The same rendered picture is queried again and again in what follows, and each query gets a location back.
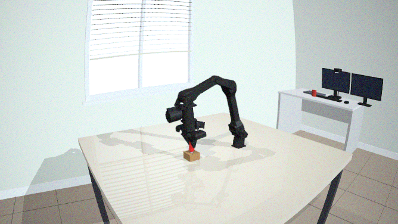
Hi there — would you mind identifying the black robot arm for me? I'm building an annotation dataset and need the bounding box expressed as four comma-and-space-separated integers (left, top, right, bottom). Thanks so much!
165, 75, 248, 149

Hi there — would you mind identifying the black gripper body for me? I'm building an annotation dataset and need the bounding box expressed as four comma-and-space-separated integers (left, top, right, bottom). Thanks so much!
175, 117, 207, 140

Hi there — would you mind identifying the tan wooden block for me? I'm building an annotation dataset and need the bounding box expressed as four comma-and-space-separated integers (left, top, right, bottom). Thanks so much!
184, 150, 200, 162

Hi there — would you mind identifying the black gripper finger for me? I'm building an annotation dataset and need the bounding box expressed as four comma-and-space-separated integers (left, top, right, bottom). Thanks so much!
188, 137, 197, 148
181, 133, 191, 145

